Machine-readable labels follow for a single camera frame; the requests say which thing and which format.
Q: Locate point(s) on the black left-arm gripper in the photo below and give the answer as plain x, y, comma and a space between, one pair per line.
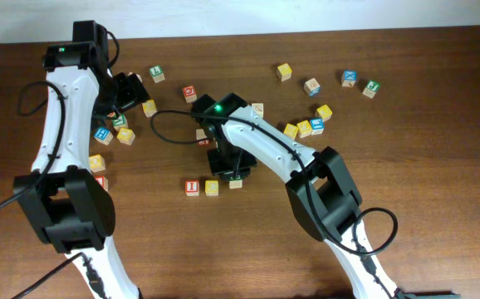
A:
134, 92

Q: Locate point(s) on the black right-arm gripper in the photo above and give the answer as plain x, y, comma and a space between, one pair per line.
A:
217, 168

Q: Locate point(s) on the green R block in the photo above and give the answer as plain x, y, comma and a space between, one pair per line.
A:
236, 184

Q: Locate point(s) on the yellow C block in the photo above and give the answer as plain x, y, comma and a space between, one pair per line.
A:
211, 187

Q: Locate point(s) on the red I block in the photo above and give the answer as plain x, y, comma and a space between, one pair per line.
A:
192, 188

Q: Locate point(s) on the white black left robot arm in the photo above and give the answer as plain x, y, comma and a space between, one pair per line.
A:
65, 205

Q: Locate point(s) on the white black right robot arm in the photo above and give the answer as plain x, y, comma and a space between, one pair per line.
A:
324, 198

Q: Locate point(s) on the plain wood block far-left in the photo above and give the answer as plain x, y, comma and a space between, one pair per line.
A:
138, 76

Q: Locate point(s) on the yellow block centre left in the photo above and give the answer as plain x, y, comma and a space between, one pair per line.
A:
149, 108

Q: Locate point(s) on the plain wood yellow-side block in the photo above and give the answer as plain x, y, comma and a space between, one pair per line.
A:
200, 134

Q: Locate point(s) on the yellow block by H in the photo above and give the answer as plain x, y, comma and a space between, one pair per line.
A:
126, 136

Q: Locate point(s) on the green L block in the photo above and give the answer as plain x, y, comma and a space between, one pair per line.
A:
157, 73

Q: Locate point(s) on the blue H block tilted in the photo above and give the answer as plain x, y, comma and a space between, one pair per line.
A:
103, 135

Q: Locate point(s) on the yellow S block right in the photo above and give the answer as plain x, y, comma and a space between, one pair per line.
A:
291, 131

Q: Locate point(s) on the red O block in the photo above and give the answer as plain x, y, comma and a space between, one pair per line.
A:
190, 94

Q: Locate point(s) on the yellow block lower left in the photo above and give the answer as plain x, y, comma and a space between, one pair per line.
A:
97, 163

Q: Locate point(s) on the yellow G block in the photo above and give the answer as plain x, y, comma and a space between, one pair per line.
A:
304, 128

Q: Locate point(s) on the red A block lower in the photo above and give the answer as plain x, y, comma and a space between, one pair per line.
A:
103, 181

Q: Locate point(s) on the blue L block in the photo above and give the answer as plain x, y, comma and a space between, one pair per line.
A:
317, 126

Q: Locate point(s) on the yellow top block far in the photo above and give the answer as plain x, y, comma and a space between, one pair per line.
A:
284, 72

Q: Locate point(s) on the yellow K block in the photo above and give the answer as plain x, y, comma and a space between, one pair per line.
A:
324, 112

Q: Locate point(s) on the blue D block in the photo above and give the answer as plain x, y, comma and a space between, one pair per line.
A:
312, 87

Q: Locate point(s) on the blue X block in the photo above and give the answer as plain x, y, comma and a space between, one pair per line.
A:
348, 78

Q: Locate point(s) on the green J block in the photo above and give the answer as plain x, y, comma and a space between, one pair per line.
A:
371, 88

